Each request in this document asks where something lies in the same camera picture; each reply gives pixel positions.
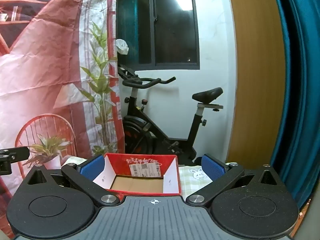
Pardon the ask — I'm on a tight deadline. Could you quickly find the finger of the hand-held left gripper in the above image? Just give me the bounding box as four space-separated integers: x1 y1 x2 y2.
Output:
0 146 31 176

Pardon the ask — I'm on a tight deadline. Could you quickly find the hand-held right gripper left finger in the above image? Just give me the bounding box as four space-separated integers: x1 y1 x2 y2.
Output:
25 154 120 207

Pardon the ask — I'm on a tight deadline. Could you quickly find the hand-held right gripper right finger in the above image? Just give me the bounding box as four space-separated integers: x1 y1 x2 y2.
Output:
186 154 285 207

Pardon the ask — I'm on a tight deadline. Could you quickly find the red cardboard box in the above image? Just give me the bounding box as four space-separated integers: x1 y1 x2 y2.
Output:
92 152 182 196

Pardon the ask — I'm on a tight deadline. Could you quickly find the checked rabbit print bed sheet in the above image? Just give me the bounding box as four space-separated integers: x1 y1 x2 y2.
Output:
61 156 232 197

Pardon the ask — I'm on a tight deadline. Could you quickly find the black exercise bike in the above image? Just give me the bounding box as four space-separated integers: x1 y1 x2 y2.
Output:
117 64 224 165

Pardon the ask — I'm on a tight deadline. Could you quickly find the wooden panel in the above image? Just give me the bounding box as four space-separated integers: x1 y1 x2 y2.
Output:
225 0 288 167

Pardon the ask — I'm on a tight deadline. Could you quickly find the printed backdrop cloth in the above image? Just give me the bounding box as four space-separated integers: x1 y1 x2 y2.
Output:
0 0 125 238

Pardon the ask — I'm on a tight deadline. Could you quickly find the teal curtain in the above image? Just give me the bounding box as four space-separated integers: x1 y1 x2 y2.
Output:
269 0 320 208

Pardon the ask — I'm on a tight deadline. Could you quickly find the white plastic bag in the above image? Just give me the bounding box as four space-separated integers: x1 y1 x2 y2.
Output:
115 39 129 55

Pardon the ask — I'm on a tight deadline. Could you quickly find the dark framed window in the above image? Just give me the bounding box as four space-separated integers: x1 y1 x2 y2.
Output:
117 0 200 70

